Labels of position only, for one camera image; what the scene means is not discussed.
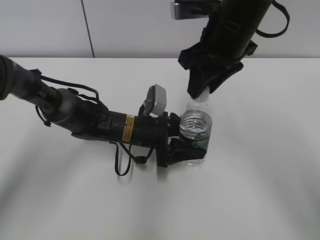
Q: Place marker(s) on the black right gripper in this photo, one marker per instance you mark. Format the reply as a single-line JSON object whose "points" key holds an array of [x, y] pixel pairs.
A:
{"points": [[225, 41]]}

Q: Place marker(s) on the white green bottle cap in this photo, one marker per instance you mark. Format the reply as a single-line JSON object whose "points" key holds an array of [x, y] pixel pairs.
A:
{"points": [[204, 96]]}

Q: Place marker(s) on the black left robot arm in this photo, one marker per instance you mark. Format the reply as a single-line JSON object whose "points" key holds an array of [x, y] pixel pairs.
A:
{"points": [[87, 118]]}

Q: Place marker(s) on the clear water bottle green label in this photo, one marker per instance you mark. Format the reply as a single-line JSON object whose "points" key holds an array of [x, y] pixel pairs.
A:
{"points": [[196, 123]]}

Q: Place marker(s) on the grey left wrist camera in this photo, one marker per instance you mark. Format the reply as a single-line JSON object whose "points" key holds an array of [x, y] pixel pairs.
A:
{"points": [[155, 102]]}

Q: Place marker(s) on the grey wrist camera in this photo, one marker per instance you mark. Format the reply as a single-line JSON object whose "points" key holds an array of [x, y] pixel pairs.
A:
{"points": [[193, 9], [155, 102]]}

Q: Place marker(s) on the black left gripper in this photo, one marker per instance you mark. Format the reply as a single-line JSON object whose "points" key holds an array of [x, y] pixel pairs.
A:
{"points": [[154, 133]]}

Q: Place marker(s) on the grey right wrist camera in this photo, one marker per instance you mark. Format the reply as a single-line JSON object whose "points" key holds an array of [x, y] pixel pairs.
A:
{"points": [[193, 9]]}

